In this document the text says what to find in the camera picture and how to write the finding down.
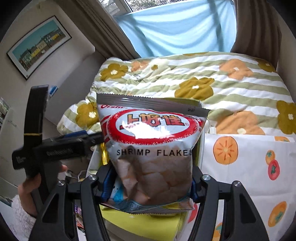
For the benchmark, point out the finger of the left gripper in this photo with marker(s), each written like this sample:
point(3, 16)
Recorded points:
point(75, 135)
point(70, 145)

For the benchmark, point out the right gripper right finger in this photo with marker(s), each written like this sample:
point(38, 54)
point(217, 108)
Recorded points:
point(240, 220)

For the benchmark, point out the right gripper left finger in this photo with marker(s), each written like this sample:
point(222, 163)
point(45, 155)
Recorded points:
point(57, 218)

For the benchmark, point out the shrimp flakes snack bag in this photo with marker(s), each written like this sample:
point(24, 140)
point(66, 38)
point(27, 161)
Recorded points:
point(150, 142)

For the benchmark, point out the white fuzzy sleeve forearm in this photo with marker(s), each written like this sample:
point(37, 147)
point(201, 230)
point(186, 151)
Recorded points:
point(22, 223)

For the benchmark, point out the person's left hand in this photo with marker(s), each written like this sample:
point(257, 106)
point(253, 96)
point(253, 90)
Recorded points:
point(24, 192)

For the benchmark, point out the colourful snack bag pile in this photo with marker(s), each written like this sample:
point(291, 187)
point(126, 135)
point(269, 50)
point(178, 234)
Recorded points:
point(79, 219)

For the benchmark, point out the grey headboard panel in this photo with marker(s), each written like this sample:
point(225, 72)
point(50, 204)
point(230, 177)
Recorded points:
point(74, 88)

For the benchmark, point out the blue white item on headboard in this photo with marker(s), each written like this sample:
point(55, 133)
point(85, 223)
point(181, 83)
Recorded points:
point(52, 90)

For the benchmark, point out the persimmon print white sheet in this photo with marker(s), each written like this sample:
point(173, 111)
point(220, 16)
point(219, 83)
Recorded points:
point(265, 165)

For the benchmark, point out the green cardboard snack box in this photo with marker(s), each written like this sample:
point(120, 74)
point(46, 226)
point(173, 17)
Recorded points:
point(139, 226)

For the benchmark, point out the framed city picture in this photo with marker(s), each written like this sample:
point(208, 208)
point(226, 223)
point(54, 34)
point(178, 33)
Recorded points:
point(30, 51)

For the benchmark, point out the brown drape left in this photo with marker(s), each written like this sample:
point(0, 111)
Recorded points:
point(100, 28)

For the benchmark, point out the brown drape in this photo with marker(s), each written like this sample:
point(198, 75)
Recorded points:
point(100, 28)
point(258, 32)

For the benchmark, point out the floral striped quilt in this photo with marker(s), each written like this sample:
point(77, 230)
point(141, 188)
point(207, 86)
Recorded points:
point(245, 95)

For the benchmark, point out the light blue window curtain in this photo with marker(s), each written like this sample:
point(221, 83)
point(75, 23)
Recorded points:
point(181, 28)

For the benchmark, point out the brown drape right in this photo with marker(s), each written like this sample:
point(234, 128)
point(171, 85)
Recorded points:
point(258, 32)

